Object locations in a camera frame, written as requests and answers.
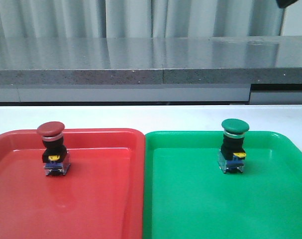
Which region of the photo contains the green mushroom push button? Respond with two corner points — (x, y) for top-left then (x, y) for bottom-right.
(218, 119), (250, 173)

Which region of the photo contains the red plastic tray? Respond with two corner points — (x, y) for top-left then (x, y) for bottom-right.
(0, 128), (145, 239)

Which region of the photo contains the grey pleated curtain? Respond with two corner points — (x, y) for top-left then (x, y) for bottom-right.
(0, 0), (284, 38)

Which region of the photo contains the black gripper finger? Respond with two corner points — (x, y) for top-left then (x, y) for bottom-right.
(276, 0), (298, 8)

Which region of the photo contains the red mushroom push button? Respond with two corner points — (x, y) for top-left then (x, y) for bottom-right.
(36, 121), (71, 176)

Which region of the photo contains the grey stone counter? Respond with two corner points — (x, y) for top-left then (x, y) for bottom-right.
(0, 36), (302, 105)

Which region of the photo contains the green plastic tray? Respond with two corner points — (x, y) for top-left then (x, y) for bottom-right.
(143, 131), (302, 239)

